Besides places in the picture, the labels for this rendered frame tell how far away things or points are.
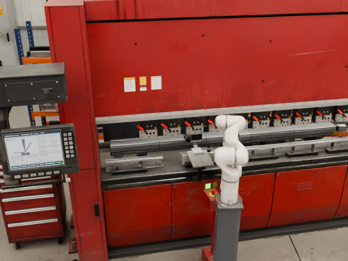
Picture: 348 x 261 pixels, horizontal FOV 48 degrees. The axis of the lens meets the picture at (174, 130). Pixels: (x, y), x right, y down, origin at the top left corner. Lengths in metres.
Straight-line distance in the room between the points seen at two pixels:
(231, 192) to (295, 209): 1.41
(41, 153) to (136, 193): 1.07
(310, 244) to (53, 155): 2.65
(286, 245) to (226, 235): 1.27
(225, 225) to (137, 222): 1.02
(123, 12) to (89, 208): 1.59
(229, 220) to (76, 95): 1.42
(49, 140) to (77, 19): 0.82
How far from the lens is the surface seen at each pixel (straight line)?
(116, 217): 3.60
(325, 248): 4.24
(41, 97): 2.59
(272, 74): 3.43
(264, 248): 4.07
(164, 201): 3.57
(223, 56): 3.22
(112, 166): 3.45
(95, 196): 3.33
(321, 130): 4.24
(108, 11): 2.98
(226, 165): 2.70
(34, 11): 7.64
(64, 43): 2.83
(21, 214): 3.93
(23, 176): 2.83
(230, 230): 2.96
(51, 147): 2.71
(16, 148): 2.73
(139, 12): 2.99
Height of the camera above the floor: 2.68
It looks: 26 degrees down
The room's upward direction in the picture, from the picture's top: straight up
